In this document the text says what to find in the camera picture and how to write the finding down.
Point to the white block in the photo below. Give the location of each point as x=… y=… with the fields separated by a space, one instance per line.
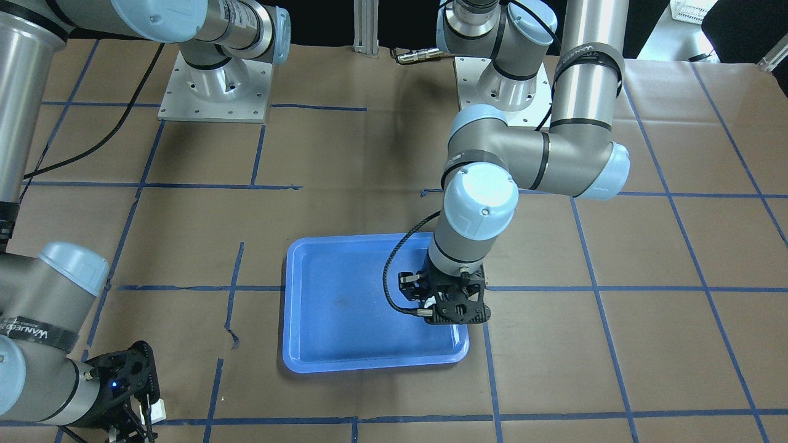
x=158 y=411

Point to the blue plastic tray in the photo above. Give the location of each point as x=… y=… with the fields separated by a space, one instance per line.
x=336 y=316

